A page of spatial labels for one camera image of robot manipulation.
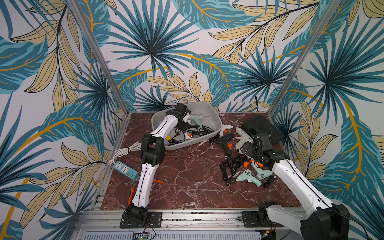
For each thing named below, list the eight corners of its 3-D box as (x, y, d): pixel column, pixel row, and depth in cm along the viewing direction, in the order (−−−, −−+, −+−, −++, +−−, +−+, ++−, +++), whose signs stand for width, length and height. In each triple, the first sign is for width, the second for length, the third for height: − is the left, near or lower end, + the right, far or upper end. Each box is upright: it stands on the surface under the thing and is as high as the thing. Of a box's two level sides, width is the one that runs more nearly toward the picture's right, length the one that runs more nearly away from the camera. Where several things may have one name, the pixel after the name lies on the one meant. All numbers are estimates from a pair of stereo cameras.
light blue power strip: (112, 168, 92) (110, 166, 90) (118, 161, 95) (117, 159, 92) (134, 182, 87) (132, 180, 85) (140, 174, 90) (138, 172, 87)
